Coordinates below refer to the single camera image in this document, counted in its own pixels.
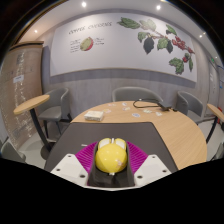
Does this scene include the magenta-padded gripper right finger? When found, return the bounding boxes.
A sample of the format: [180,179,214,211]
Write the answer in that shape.
[111,141,173,188]

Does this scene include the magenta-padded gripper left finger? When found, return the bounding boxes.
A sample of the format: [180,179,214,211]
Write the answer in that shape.
[50,141,112,188]

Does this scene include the yellow computer mouse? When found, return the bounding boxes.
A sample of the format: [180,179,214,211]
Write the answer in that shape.
[94,137,129,175]

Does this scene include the small white box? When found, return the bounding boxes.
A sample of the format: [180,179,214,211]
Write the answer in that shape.
[83,110,105,122]

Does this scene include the grey armchair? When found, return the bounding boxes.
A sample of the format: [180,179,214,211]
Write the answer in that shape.
[0,139,27,164]
[38,87,73,134]
[175,90,205,125]
[111,86,164,103]

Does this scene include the black box device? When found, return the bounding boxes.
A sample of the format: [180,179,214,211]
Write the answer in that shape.
[159,101,178,112]

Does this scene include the small round wooden side table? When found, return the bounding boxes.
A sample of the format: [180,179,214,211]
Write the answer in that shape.
[206,103,224,144]
[13,94,53,153]

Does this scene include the ceiling spot lights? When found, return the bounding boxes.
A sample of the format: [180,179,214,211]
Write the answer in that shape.
[32,0,208,38]

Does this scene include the black cable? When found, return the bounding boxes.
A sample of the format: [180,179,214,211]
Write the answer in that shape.
[132,98,165,110]

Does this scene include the beige wall notice board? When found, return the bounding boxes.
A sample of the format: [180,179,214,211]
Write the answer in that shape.
[0,41,45,150]

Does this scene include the coffee plant wall mural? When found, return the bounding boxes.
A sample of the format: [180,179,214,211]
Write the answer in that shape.
[49,12,198,83]

